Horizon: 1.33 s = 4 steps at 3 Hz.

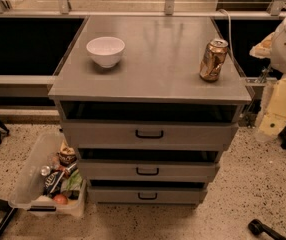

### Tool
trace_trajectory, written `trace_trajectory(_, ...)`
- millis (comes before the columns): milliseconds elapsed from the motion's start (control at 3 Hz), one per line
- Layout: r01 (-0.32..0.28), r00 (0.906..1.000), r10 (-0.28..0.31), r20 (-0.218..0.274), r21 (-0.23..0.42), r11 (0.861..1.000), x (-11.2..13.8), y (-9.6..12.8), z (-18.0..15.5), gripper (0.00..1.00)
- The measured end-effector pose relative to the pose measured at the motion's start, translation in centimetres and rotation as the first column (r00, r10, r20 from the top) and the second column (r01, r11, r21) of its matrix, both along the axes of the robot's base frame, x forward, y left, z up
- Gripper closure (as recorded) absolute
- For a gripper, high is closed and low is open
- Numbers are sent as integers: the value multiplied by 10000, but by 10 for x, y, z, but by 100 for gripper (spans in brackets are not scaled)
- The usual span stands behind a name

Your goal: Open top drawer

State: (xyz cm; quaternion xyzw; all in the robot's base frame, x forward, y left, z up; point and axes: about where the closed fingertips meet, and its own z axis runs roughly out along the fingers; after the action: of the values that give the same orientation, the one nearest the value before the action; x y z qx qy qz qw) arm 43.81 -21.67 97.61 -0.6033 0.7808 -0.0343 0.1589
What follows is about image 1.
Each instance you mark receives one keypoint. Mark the small silver can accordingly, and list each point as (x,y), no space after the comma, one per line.
(45,170)

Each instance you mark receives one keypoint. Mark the white ceramic bowl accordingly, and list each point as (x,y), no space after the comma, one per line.
(106,51)

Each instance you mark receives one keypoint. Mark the grey drawer cabinet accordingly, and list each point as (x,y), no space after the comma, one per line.
(156,81)

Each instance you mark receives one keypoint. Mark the green snack bag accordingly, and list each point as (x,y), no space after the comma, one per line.
(71,187)

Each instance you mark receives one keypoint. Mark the grey bottom drawer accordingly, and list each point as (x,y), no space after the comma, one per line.
(134,195)

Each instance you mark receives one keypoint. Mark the clear plastic storage bin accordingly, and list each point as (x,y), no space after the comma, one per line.
(28,193)

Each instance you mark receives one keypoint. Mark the grey drawer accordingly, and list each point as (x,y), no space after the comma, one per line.
(151,136)
(134,195)
(148,171)

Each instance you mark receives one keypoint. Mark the grey middle drawer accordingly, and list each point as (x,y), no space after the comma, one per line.
(148,171)

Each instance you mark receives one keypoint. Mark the dark blue snack bag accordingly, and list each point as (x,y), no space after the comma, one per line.
(53,181)

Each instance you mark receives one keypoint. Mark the crushed gold soda can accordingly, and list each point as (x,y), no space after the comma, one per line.
(213,59)

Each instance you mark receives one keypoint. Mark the black chair caster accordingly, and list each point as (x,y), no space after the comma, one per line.
(256,227)

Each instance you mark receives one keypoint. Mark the red apple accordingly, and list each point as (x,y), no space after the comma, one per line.
(60,199)

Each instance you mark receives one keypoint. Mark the grey top drawer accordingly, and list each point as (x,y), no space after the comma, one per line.
(151,136)

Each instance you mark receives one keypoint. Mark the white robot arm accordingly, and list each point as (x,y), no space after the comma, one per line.
(271,119)

